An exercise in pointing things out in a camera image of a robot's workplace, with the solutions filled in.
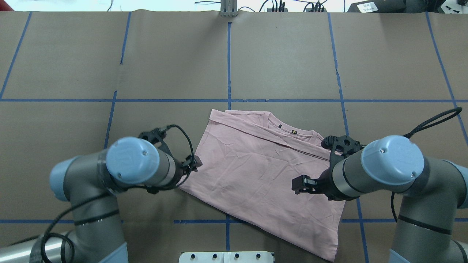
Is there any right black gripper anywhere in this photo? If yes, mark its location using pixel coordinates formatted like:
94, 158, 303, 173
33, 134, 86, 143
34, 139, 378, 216
291, 136, 362, 201

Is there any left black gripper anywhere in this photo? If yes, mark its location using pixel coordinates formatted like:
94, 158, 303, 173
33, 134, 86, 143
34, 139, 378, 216
138, 125, 203, 194

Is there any pink printed t-shirt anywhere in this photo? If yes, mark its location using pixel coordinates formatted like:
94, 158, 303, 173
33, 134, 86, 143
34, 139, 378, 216
181, 109, 345, 262

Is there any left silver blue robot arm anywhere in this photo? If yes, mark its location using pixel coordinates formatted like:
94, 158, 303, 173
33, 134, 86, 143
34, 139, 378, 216
1, 125, 202, 263

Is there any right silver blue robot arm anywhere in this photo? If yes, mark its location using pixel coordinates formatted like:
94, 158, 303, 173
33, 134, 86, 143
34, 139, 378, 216
291, 135, 467, 263

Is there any black power box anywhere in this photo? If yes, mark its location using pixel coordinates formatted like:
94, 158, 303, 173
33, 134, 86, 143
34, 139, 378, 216
346, 0, 406, 13

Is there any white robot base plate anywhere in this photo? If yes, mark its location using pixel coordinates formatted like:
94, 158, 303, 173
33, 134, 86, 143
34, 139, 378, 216
178, 251, 276, 263

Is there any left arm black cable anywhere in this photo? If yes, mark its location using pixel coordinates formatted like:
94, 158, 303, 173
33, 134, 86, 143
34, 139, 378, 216
11, 124, 196, 263

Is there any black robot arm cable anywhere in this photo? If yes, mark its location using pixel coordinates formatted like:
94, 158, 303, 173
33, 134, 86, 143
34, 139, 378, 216
390, 107, 463, 223

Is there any aluminium frame post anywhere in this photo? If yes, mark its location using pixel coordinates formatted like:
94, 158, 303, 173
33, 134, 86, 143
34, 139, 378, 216
219, 0, 238, 17

